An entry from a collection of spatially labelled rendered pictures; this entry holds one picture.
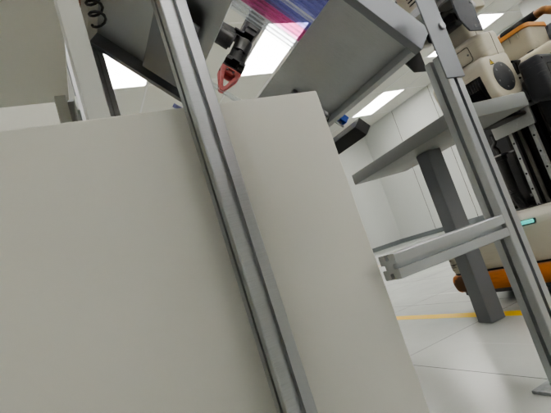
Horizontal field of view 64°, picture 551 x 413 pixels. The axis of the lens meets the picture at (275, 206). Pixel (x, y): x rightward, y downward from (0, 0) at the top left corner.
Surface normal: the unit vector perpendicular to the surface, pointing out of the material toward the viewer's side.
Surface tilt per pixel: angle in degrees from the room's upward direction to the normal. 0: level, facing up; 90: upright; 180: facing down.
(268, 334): 90
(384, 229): 90
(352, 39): 135
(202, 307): 90
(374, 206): 90
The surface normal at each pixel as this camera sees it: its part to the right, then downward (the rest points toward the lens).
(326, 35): -0.40, 0.83
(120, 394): 0.38, -0.25
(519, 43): -0.84, 0.25
